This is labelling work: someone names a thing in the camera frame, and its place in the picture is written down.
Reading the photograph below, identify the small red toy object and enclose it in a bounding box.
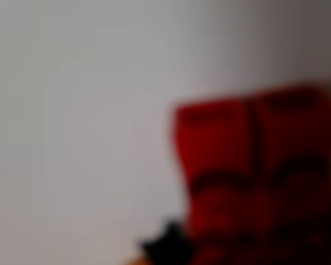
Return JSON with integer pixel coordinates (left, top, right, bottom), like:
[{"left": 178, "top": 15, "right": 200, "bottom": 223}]
[{"left": 139, "top": 82, "right": 331, "bottom": 265}]

